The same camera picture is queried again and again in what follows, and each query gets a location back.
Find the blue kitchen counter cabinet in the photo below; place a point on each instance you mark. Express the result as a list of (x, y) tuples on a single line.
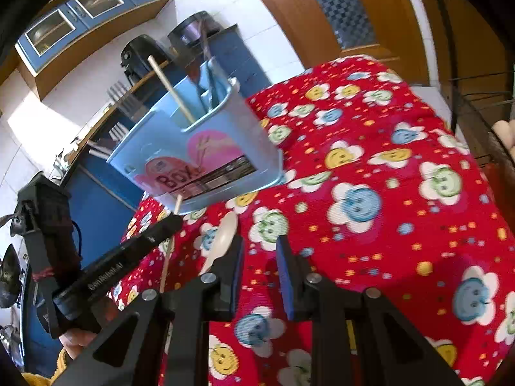
[(105, 194)]

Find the left hand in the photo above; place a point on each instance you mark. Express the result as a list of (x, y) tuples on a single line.
[(75, 340)]

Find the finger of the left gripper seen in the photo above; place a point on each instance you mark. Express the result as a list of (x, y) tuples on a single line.
[(103, 274)]

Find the red smiley flower tablecloth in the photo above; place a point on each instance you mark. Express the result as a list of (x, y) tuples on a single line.
[(376, 193)]

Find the cream plastic spoon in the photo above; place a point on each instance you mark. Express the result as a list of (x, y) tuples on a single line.
[(226, 231)]

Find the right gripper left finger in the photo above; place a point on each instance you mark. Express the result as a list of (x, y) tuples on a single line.
[(223, 283)]

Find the wooden door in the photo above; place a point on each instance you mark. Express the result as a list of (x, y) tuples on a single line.
[(323, 30)]

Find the blue plastic utensil box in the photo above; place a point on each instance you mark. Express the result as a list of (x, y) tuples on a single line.
[(225, 153)]

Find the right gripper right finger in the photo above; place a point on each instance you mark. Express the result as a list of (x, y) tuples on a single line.
[(297, 282)]

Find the silver fork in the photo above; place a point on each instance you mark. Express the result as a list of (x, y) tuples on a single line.
[(126, 102), (104, 147)]

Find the black air fryer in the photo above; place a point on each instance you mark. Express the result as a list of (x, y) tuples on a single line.
[(133, 58)]

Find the blue wall cabinet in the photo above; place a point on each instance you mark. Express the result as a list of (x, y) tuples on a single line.
[(68, 31)]

